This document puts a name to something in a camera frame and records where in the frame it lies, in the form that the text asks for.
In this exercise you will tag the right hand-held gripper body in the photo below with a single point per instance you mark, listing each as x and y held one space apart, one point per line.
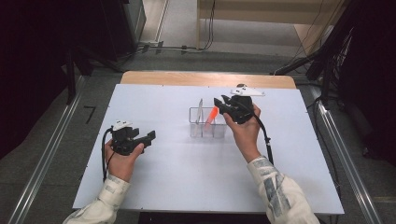
243 109

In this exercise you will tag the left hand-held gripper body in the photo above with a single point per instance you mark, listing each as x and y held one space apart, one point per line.
124 140

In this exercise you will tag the orange highlighter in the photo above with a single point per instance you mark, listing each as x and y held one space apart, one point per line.
212 115

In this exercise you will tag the clear plastic desk organizer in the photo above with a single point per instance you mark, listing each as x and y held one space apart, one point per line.
219 130

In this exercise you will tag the clear silver pen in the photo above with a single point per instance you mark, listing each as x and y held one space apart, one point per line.
200 113

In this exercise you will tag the person's left hand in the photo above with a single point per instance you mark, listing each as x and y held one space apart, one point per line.
121 165

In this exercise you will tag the person's right hand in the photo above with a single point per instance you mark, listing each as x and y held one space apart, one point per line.
247 137

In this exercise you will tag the wooden table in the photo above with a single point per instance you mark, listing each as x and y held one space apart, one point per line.
186 79

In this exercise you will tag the white table board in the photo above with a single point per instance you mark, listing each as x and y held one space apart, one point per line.
186 189

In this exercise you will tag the light wooden furniture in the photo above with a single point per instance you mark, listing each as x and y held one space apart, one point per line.
264 12

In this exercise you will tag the dark cabinet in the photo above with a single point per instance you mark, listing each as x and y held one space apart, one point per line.
124 28

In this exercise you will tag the metal floor rail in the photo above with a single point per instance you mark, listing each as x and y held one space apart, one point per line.
351 174
46 155

